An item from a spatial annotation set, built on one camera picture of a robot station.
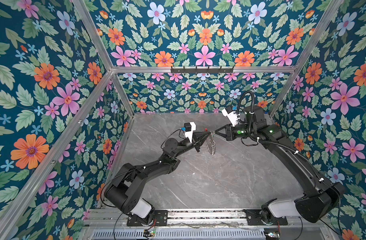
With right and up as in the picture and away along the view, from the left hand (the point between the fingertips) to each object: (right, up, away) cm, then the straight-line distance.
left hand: (211, 131), depth 67 cm
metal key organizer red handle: (0, -6, +4) cm, 7 cm away
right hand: (+3, +1, +1) cm, 3 cm away
